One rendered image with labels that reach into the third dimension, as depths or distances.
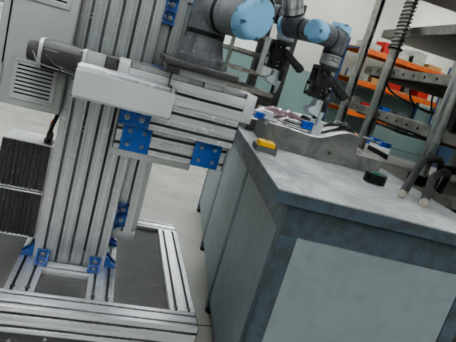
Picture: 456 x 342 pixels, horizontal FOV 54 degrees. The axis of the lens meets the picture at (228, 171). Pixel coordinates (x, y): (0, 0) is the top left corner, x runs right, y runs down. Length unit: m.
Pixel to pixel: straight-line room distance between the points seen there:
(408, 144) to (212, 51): 1.50
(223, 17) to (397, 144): 1.51
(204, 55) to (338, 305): 0.83
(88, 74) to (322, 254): 0.80
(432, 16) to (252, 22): 10.12
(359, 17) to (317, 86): 8.66
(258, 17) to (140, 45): 0.44
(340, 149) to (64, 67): 1.09
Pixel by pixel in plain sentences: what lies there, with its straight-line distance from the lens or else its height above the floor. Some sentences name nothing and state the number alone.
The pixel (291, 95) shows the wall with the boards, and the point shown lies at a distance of 9.76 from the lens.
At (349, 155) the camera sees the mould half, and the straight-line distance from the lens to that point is 1.90.
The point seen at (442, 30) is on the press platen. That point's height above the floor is 1.51.
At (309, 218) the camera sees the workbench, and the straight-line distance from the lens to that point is 1.25.
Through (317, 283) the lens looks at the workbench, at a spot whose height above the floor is 0.55.
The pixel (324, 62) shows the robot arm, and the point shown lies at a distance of 1.68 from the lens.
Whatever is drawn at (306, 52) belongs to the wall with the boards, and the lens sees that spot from 9.79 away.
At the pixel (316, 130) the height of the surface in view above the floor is 0.92.
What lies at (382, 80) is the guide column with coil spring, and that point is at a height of 1.21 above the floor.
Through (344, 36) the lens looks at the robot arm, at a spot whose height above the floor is 1.26.
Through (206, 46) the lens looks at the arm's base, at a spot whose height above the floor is 1.10.
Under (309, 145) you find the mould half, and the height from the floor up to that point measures 0.84.
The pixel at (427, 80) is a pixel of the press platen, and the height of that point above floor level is 1.25.
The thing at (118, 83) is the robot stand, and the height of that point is 0.94.
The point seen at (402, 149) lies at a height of 0.88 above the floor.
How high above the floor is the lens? 1.08
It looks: 13 degrees down
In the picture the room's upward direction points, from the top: 16 degrees clockwise
